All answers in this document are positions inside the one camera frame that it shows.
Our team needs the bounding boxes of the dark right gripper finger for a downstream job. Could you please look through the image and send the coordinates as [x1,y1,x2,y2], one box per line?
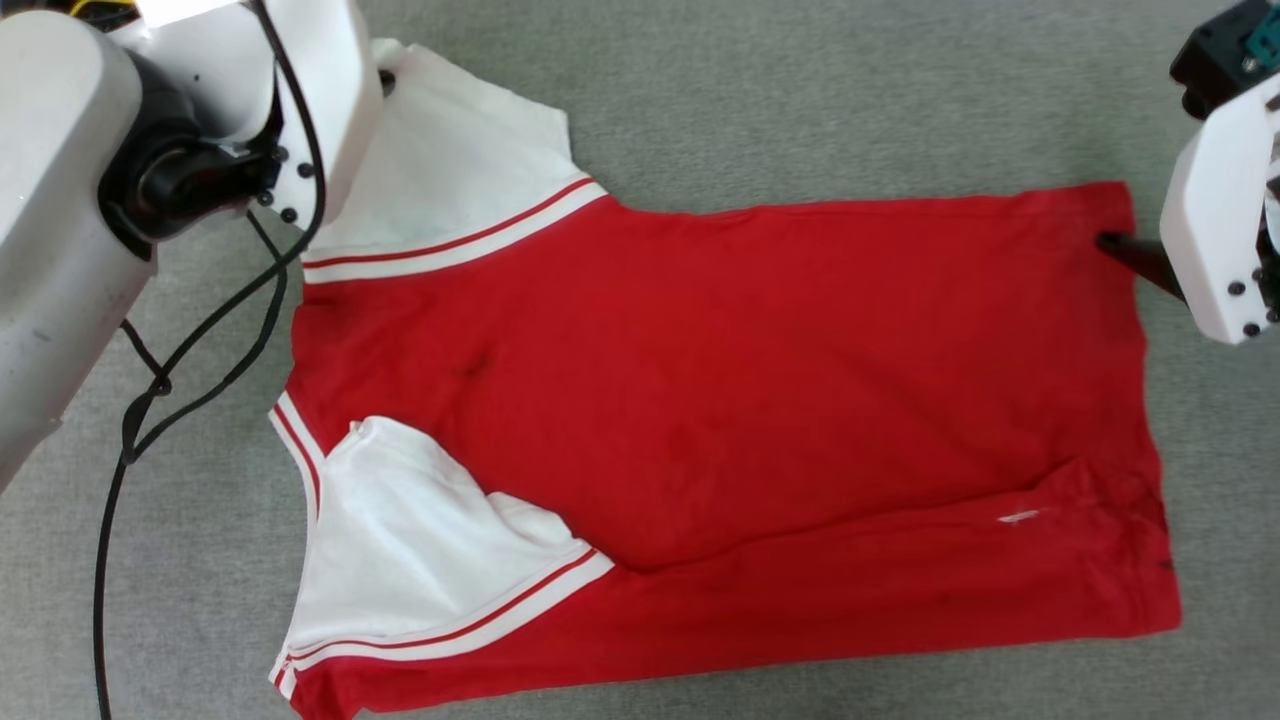
[1097,232,1187,302]

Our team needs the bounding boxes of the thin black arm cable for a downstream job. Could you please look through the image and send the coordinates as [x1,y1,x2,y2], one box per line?
[120,210,291,463]
[93,0,329,720]

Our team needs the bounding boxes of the red and white t-shirt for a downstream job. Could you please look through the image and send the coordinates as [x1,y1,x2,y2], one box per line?
[268,40,1183,720]

